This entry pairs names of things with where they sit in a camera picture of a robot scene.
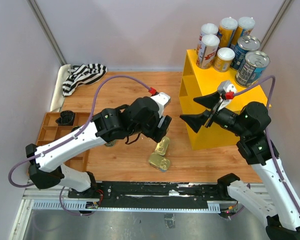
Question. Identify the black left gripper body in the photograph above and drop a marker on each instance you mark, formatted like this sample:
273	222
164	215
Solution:
151	129

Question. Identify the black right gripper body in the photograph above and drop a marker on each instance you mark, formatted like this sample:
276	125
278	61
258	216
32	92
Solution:
225	118

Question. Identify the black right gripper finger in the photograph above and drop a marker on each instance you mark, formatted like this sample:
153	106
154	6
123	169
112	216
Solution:
209	101
196	121

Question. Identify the gold sardine tin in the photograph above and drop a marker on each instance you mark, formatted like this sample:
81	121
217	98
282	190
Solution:
162	146
159	162

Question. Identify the small can white lid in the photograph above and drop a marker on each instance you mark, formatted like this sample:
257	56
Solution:
223	59

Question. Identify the tall can white lid front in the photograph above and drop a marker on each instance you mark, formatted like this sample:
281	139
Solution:
207	51

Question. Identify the tall can white lid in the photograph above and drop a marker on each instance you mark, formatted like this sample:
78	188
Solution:
226	31
207	51

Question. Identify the blue can silver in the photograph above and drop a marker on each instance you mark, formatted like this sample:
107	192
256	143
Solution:
243	46
251	68

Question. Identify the red label can white lid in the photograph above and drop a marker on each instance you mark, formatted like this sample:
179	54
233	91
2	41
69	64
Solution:
206	29

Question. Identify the tall yellow blue can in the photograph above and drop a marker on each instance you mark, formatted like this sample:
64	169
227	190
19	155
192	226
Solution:
245	26

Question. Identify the short green can white lid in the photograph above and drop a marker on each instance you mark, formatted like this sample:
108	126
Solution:
111	143

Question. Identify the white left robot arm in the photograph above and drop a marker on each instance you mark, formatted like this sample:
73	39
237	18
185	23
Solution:
145	116

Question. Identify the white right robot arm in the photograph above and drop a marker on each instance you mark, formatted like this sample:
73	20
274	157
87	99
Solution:
281	218

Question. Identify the green patterned rolled belt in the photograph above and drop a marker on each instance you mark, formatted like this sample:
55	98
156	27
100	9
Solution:
75	128

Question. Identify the black rolled belt top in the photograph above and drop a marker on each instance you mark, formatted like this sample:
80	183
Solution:
67	118

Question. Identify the black striped cloth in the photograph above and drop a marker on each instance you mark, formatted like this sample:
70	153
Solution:
84	74

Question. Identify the cream cloth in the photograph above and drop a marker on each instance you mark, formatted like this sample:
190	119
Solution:
57	98

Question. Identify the wooden compartment tray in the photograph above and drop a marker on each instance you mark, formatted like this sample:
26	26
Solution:
51	131

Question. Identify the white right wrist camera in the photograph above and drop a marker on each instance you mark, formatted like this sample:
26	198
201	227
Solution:
226	91

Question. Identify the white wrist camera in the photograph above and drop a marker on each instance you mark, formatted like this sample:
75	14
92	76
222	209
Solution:
226	91
162	99

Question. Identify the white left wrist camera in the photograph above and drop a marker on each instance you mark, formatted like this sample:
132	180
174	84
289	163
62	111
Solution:
162	99

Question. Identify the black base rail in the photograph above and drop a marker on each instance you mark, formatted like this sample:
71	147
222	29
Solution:
113	189

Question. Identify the aluminium frame post right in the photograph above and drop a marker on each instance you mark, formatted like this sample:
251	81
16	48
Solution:
283	9

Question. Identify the aluminium frame post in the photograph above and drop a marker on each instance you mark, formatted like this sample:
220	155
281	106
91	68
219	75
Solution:
46	30
283	9

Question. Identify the aluminium frame post left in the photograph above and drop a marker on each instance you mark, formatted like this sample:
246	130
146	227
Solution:
46	30

